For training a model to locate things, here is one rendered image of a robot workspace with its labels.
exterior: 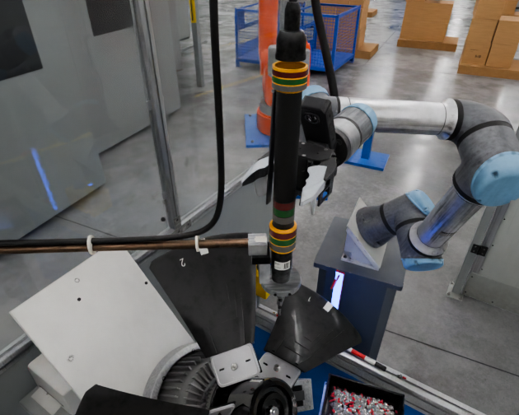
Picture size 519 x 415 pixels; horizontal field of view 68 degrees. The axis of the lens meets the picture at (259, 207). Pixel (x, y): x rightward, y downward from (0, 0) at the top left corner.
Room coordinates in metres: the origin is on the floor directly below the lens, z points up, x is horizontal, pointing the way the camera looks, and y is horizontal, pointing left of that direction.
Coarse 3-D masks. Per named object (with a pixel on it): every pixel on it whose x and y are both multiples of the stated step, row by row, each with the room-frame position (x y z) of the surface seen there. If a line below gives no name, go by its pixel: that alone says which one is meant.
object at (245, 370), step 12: (240, 348) 0.47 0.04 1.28; (252, 348) 0.47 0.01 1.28; (216, 360) 0.46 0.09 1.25; (228, 360) 0.46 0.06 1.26; (240, 360) 0.45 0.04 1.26; (252, 360) 0.45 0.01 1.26; (216, 372) 0.44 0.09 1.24; (228, 372) 0.44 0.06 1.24; (240, 372) 0.44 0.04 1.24; (252, 372) 0.44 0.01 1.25; (228, 384) 0.42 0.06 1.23
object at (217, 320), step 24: (168, 264) 0.58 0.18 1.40; (192, 264) 0.58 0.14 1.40; (216, 264) 0.58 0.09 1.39; (240, 264) 0.59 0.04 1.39; (168, 288) 0.55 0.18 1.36; (192, 288) 0.55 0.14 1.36; (216, 288) 0.55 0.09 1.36; (240, 288) 0.55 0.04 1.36; (192, 312) 0.52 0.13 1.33; (216, 312) 0.51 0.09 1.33; (240, 312) 0.51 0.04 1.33; (216, 336) 0.48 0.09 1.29; (240, 336) 0.48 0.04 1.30
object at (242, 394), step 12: (216, 384) 0.44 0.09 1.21; (240, 384) 0.42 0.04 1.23; (252, 384) 0.41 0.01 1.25; (264, 384) 0.40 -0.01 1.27; (276, 384) 0.41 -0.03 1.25; (216, 396) 0.41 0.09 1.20; (228, 396) 0.42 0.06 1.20; (240, 396) 0.39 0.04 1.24; (252, 396) 0.38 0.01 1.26; (264, 396) 0.39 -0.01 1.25; (276, 396) 0.39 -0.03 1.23; (288, 396) 0.41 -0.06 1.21; (240, 408) 0.37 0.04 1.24; (252, 408) 0.36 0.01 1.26; (264, 408) 0.37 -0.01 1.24; (288, 408) 0.39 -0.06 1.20
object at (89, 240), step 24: (216, 0) 0.47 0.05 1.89; (216, 24) 0.47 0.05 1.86; (216, 48) 0.47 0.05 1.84; (216, 72) 0.47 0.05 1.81; (216, 96) 0.47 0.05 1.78; (216, 120) 0.47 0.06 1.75; (216, 216) 0.47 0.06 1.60; (0, 240) 0.46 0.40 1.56; (24, 240) 0.46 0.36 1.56; (48, 240) 0.46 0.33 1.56; (72, 240) 0.46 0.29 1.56; (96, 240) 0.46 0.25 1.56; (120, 240) 0.46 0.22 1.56; (144, 240) 0.46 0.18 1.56
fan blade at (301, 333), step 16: (304, 288) 0.72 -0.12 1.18; (288, 304) 0.66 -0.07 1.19; (304, 304) 0.67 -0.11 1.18; (320, 304) 0.68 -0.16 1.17; (288, 320) 0.61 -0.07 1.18; (304, 320) 0.61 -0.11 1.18; (320, 320) 0.62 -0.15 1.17; (336, 320) 0.64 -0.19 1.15; (272, 336) 0.57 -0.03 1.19; (288, 336) 0.57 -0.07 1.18; (304, 336) 0.57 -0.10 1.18; (320, 336) 0.58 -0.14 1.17; (336, 336) 0.59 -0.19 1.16; (352, 336) 0.60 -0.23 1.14; (272, 352) 0.52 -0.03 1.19; (288, 352) 0.52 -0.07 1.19; (304, 352) 0.52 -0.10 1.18; (320, 352) 0.53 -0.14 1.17; (336, 352) 0.54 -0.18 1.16; (304, 368) 0.48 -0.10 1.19
